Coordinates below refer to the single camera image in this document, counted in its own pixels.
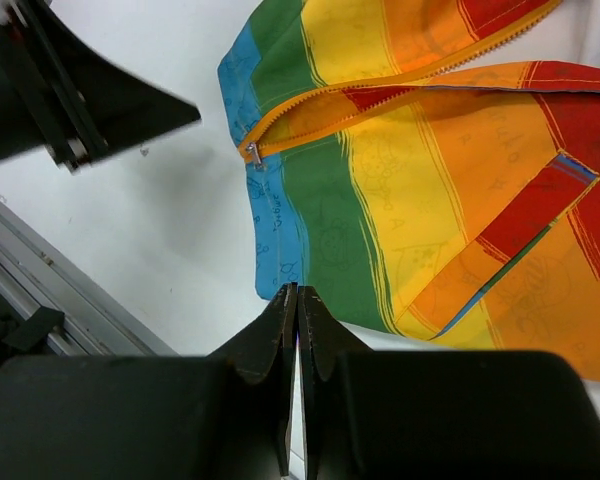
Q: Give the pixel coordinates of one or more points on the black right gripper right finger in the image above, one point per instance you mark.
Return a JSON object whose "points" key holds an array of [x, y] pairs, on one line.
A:
{"points": [[327, 434]]}

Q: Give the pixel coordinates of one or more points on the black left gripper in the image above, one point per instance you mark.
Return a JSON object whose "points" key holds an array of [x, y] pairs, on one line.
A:
{"points": [[58, 93]]}

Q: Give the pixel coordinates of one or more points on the rainbow striped jacket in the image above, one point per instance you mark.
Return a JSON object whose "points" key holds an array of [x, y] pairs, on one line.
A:
{"points": [[420, 195]]}

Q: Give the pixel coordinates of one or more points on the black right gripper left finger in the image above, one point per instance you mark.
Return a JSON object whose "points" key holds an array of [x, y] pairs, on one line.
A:
{"points": [[254, 427]]}

